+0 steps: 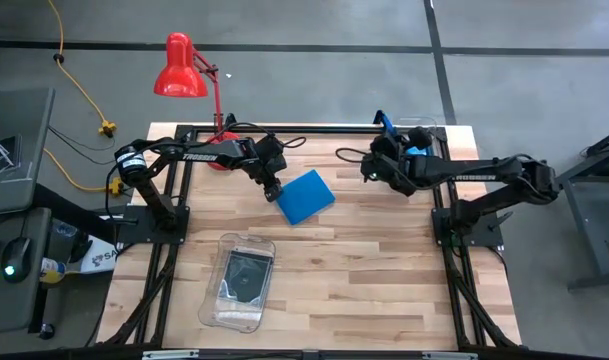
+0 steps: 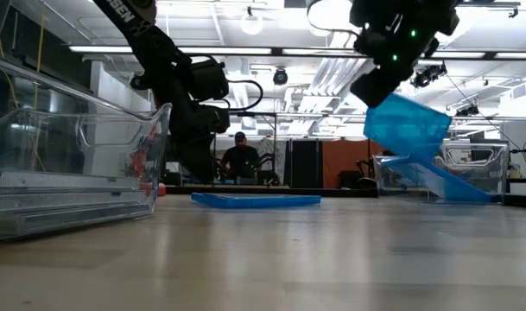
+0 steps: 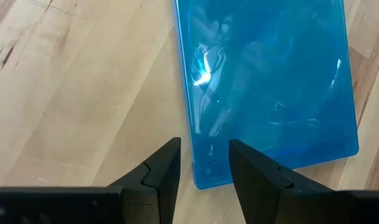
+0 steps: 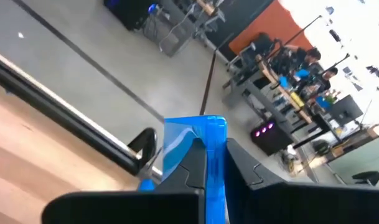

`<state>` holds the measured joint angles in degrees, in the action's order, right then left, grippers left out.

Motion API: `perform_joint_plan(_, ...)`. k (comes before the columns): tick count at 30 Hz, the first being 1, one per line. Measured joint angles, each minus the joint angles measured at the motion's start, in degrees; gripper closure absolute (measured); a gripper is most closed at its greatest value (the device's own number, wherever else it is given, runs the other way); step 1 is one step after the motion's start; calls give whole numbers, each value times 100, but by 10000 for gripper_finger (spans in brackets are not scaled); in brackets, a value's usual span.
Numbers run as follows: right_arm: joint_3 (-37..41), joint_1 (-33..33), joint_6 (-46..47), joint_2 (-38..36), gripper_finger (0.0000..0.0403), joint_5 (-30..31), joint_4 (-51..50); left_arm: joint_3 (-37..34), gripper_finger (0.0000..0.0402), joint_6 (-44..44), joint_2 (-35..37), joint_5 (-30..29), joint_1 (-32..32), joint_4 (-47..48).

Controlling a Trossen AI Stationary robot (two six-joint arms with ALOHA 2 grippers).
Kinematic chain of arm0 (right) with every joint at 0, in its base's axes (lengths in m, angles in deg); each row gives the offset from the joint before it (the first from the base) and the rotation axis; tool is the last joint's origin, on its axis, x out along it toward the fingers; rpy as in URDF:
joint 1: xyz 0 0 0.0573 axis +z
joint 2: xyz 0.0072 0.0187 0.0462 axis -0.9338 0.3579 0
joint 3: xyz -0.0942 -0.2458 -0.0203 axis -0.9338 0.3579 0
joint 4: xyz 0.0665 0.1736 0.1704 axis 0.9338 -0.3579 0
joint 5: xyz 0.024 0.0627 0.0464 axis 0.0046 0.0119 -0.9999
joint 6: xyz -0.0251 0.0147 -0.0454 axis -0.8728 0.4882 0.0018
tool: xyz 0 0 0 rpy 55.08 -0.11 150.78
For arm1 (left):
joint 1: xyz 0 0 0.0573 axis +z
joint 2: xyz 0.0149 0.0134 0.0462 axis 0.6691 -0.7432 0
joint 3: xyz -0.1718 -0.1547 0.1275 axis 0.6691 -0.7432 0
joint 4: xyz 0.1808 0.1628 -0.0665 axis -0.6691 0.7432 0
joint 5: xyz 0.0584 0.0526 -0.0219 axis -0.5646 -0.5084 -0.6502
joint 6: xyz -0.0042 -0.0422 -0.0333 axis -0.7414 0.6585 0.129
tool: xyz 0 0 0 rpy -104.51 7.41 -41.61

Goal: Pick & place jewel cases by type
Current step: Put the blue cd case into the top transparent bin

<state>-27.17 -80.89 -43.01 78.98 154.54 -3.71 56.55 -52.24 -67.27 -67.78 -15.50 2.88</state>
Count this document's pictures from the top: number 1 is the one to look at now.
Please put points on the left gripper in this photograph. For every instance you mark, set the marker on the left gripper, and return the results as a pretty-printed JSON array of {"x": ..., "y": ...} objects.
[{"x": 266, "y": 160}]

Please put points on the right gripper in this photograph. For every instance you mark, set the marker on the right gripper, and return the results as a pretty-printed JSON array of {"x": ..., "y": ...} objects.
[{"x": 384, "y": 175}]

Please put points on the clear jewel case black tray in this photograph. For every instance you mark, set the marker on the clear jewel case black tray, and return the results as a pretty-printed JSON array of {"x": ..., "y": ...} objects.
[{"x": 246, "y": 277}]

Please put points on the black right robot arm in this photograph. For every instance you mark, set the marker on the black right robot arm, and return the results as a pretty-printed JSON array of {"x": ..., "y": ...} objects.
[{"x": 464, "y": 170}]

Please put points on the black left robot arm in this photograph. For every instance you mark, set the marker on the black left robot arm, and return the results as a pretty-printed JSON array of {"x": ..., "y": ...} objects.
[{"x": 204, "y": 155}]

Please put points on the clear plastic bin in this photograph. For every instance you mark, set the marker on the clear plastic bin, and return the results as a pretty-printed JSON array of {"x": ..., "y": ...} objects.
[
  {"x": 404, "y": 124},
  {"x": 234, "y": 285}
]

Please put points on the red desk lamp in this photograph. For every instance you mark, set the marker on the red desk lamp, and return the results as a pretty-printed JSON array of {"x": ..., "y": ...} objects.
[{"x": 180, "y": 75}]

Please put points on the white printed bag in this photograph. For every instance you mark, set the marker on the white printed bag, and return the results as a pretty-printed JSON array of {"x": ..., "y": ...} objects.
[{"x": 101, "y": 257}]

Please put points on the black desk leg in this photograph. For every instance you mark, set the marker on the black desk leg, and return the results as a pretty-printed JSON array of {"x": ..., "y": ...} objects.
[{"x": 69, "y": 212}]

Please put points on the clear water bottle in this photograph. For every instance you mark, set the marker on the clear water bottle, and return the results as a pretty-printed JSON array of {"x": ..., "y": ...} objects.
[{"x": 64, "y": 230}]

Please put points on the grey metal cart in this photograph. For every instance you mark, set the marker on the grey metal cart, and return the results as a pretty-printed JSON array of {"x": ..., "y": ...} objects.
[{"x": 594, "y": 225}]

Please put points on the yellow blue bottle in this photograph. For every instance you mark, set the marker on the yellow blue bottle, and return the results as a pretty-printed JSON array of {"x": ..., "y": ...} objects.
[{"x": 51, "y": 270}]

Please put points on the grey desk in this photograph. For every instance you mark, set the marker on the grey desk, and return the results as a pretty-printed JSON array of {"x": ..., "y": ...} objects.
[{"x": 19, "y": 150}]

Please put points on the black computer mouse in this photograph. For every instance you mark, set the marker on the black computer mouse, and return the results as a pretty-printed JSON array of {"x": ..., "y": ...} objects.
[{"x": 16, "y": 260}]

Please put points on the black caster wheel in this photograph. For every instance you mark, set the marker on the black caster wheel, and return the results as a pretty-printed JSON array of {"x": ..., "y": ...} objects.
[{"x": 46, "y": 332}]

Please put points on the grey side table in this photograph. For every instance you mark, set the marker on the grey side table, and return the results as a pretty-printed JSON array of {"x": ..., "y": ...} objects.
[{"x": 14, "y": 310}]

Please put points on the black table frame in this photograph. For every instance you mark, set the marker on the black table frame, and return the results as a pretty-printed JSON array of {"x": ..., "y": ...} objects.
[{"x": 309, "y": 129}]

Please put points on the silver metal bracket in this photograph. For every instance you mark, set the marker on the silver metal bracket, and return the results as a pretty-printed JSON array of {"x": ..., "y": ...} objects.
[
  {"x": 449, "y": 355},
  {"x": 170, "y": 355}
]

